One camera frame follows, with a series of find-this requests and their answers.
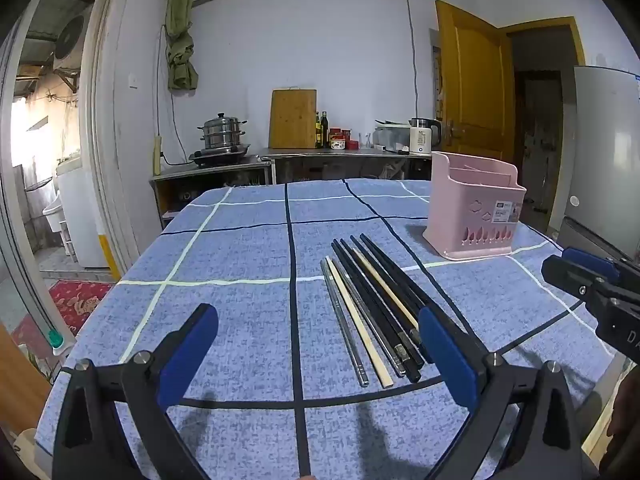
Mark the white wall switch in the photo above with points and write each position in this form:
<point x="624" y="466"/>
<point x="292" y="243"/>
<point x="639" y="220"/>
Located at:
<point x="133" y="80"/>

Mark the blue checked tablecloth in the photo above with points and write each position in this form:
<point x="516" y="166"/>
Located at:
<point x="240" y="270"/>

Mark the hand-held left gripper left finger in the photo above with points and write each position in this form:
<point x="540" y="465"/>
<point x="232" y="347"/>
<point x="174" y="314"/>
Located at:
<point x="185" y="360"/>

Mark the steel counter table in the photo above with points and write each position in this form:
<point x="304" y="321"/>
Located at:
<point x="340" y="152"/>

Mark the wooden stove cabinet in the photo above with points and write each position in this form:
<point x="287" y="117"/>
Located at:
<point x="200" y="182"/>

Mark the outdoor air conditioner unit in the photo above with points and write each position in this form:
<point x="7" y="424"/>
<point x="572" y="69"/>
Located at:
<point x="70" y="42"/>

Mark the grey storage container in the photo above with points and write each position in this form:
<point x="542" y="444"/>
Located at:
<point x="392" y="136"/>

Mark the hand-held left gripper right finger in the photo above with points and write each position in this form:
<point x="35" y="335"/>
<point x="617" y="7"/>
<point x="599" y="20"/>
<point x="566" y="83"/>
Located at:
<point x="450" y="355"/>

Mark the wooden cutting board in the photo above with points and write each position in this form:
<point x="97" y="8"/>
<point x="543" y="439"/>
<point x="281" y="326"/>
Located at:
<point x="292" y="120"/>

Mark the green capped white bottle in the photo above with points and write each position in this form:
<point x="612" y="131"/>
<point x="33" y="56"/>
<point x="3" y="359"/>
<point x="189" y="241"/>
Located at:
<point x="56" y="341"/>

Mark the steel steamer pot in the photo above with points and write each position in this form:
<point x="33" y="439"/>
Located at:
<point x="222" y="132"/>

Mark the red lidded jar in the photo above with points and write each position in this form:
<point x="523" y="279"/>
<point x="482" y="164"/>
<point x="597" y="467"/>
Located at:
<point x="337" y="139"/>

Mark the brown wooden furniture panel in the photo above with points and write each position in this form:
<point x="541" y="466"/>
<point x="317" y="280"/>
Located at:
<point x="20" y="385"/>

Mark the silver refrigerator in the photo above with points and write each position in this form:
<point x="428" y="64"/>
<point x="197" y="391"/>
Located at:
<point x="600" y="160"/>

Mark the red patterned rug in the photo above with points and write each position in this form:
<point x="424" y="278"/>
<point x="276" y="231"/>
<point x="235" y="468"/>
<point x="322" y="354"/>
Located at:
<point x="75" y="300"/>

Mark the pink plastic utensil holder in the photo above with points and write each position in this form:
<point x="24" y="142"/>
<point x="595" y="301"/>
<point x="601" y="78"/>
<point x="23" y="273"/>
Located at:
<point x="470" y="200"/>

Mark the yellowed power strip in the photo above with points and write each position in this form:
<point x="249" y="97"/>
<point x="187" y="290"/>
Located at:
<point x="158" y="155"/>

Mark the silver metal chopstick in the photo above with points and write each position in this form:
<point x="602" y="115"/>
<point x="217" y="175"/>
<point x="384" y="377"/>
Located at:
<point x="345" y="330"/>
<point x="385" y="347"/>

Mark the yellow wooden door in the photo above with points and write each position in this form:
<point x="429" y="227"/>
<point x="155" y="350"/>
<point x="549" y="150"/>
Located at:
<point x="475" y="90"/>

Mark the light bamboo chopstick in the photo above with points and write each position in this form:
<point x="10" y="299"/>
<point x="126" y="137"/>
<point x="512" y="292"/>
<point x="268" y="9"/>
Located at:
<point x="384" y="287"/>
<point x="358" y="322"/>

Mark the green hanging cloth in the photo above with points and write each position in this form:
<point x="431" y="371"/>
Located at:
<point x="180" y="35"/>

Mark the white electric kettle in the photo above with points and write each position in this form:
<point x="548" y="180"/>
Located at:
<point x="421" y="140"/>

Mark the white washing machine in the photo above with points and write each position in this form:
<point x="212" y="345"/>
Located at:
<point x="82" y="220"/>

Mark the black gas stove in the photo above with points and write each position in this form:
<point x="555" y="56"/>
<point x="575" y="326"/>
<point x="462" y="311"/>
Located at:
<point x="220" y="156"/>

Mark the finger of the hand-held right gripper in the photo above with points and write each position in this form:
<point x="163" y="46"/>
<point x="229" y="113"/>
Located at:
<point x="567" y="277"/>
<point x="595" y="264"/>

